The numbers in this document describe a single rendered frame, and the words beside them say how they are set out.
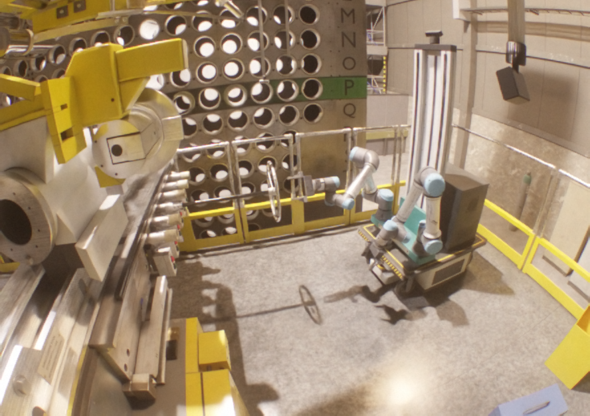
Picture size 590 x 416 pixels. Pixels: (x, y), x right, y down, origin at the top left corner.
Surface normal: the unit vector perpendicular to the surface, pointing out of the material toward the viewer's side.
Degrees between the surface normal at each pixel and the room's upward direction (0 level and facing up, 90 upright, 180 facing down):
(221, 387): 0
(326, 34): 90
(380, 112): 90
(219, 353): 0
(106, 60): 90
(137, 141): 90
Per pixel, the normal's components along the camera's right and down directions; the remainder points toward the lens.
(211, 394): -0.04, -0.90
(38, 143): 0.24, 0.42
